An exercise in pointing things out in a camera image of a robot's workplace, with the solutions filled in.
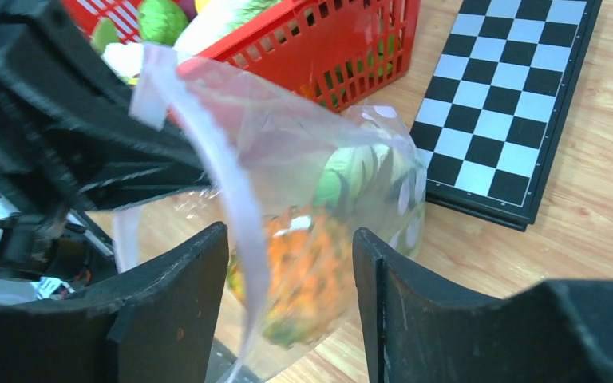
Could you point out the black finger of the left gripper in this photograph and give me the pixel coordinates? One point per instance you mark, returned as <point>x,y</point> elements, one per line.
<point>66,136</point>

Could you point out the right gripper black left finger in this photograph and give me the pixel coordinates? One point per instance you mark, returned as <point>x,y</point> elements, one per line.
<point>153,323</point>

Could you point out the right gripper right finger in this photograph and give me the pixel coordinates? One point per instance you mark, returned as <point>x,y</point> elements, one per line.
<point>420,327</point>

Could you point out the clear zip top bag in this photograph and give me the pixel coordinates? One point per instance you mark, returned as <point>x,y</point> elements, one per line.
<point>293,181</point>

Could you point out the red plastic basket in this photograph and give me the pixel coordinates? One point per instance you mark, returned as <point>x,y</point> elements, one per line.
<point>334,53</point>

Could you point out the orange toy pineapple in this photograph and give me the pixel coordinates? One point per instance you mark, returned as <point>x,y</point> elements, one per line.
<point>312,283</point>

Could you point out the white cauliflower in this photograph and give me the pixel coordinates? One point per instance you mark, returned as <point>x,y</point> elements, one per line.
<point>125,60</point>

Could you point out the long green cabbage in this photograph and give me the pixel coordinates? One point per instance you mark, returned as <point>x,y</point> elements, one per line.
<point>216,19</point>

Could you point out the black white checkerboard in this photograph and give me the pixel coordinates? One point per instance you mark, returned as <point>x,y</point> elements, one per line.
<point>495,107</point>

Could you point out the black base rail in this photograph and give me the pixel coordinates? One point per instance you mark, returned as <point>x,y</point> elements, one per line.
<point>34,265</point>

